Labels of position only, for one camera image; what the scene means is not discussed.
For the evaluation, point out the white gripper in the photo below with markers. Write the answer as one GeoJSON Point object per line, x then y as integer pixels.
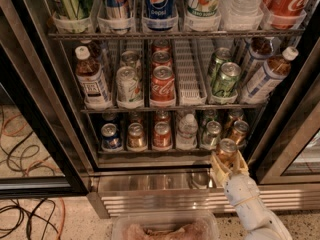
{"type": "Point", "coordinates": [238, 188]}

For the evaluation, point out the orange soda can front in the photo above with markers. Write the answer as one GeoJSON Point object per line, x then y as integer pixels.
{"type": "Point", "coordinates": [226, 151]}

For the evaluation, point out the orange soda can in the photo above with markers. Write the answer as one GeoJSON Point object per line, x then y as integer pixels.
{"type": "Point", "coordinates": [226, 151]}
{"type": "Point", "coordinates": [238, 131]}

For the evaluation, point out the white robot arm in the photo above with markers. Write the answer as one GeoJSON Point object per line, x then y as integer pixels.
{"type": "Point", "coordinates": [259, 221]}

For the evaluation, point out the green can bottom front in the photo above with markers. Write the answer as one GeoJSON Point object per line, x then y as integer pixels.
{"type": "Point", "coordinates": [211, 133]}

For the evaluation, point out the orange soda can rear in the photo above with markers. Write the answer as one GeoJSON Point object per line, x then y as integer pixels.
{"type": "Point", "coordinates": [238, 131]}

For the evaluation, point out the right glass fridge door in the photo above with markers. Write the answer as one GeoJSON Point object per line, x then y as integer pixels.
{"type": "Point", "coordinates": [280, 150]}

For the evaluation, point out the glass fridge door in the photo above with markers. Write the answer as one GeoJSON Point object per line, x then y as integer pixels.
{"type": "Point", "coordinates": [39, 80]}
{"type": "Point", "coordinates": [280, 150]}

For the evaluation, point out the green can bottom rear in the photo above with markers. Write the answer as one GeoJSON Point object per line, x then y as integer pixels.
{"type": "Point", "coordinates": [209, 115]}

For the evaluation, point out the red can bottom front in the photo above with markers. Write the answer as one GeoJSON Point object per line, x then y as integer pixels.
{"type": "Point", "coordinates": [162, 135]}

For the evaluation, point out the green can middle front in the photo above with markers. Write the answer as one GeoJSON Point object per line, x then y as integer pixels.
{"type": "Point", "coordinates": [226, 79]}

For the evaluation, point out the red can bottom rear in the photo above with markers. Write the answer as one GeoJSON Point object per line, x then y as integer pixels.
{"type": "Point", "coordinates": [162, 116]}

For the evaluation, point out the gold can bottom front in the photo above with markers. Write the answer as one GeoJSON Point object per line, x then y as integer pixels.
{"type": "Point", "coordinates": [136, 136]}

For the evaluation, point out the gold can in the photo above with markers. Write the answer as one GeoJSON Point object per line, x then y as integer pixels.
{"type": "Point", "coordinates": [136, 136]}
{"type": "Point", "coordinates": [136, 117]}

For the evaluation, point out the red coca-cola can front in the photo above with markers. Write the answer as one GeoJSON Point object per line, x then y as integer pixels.
{"type": "Point", "coordinates": [162, 84]}

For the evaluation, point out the red coca-cola can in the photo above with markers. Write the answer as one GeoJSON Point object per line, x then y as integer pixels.
{"type": "Point", "coordinates": [162, 84]}
{"type": "Point", "coordinates": [161, 45]}
{"type": "Point", "coordinates": [161, 58]}

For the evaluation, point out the gold can bottom rear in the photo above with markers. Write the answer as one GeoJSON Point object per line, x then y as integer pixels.
{"type": "Point", "coordinates": [136, 117]}

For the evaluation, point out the green can middle rear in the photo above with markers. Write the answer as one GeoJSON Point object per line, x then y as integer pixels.
{"type": "Point", "coordinates": [218, 57]}

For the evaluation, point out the steel fridge base grille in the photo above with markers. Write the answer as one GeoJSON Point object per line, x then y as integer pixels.
{"type": "Point", "coordinates": [116, 193]}

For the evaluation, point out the empty white shelf tray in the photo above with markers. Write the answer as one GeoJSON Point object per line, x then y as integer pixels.
{"type": "Point", "coordinates": [189, 81]}

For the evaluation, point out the blue pepsi can bottom front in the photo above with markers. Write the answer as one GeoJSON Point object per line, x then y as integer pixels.
{"type": "Point", "coordinates": [111, 138]}

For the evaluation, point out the white 7up can front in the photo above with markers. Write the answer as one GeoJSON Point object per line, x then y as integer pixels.
{"type": "Point", "coordinates": [128, 85]}

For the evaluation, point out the white 7up can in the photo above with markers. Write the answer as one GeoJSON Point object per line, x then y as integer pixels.
{"type": "Point", "coordinates": [128, 85]}
{"type": "Point", "coordinates": [131, 58]}

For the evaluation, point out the red coca-cola can middle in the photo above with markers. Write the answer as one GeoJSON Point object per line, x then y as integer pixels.
{"type": "Point", "coordinates": [161, 58]}

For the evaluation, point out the blue can bottom rear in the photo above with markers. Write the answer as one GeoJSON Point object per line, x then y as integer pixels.
{"type": "Point", "coordinates": [110, 118]}

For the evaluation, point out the red coca-cola can rear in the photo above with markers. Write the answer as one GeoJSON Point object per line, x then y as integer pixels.
{"type": "Point", "coordinates": [161, 45]}

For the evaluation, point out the white 7up can rear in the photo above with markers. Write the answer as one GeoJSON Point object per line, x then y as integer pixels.
{"type": "Point", "coordinates": [131, 58]}

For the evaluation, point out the pepsi can top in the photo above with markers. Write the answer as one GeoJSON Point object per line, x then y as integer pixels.
{"type": "Point", "coordinates": [159, 9]}

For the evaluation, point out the left glass fridge door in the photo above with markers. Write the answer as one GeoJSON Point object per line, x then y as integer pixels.
{"type": "Point", "coordinates": [39, 80]}

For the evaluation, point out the red bull can top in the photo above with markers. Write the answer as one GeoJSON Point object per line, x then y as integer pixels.
{"type": "Point", "coordinates": [117, 9]}

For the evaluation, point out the green tall can top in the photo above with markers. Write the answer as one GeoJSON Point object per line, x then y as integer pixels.
{"type": "Point", "coordinates": [71, 0]}

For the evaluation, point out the clear plastic food container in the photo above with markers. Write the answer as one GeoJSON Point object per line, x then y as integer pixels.
{"type": "Point", "coordinates": [169, 225]}

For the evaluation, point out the tea bottle right front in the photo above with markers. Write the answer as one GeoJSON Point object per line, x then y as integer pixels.
{"type": "Point", "coordinates": [273, 71]}

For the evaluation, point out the tea bottle right rear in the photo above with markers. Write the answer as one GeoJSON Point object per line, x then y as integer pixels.
{"type": "Point", "coordinates": [260, 49]}

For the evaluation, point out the iced tea bottle left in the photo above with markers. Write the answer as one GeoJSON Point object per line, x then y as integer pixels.
{"type": "Point", "coordinates": [91, 77]}

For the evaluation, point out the clear water bottle top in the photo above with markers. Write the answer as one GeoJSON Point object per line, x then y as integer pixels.
{"type": "Point", "coordinates": [243, 0]}

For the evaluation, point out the coca-cola bottle top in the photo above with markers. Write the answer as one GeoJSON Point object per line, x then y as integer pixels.
{"type": "Point", "coordinates": [283, 14]}

